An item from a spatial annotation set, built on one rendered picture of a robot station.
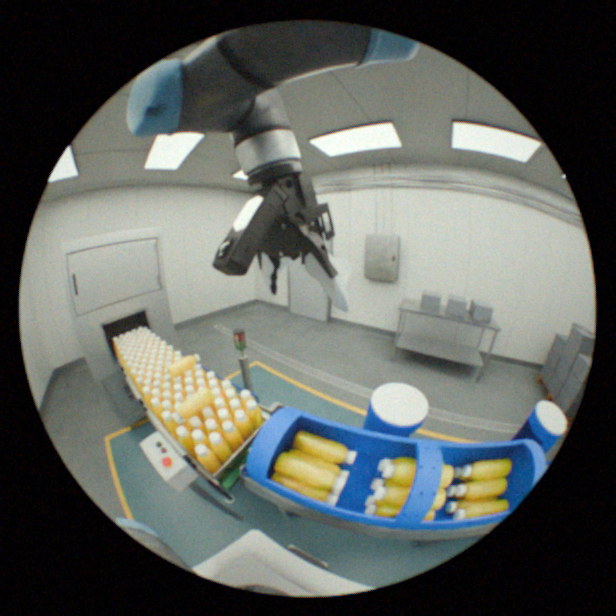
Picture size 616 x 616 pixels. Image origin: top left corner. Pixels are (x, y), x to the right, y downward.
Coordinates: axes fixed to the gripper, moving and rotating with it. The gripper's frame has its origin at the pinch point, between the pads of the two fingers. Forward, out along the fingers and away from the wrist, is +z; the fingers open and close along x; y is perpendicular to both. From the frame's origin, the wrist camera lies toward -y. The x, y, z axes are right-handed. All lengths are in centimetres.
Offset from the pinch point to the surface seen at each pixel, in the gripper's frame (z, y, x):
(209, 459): 39, -41, 23
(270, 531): 134, -86, 10
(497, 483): 51, -3, -63
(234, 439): 45, -30, 26
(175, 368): 33, -30, 70
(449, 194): 14, 358, -30
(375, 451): 55, -4, -16
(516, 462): 52, 5, -71
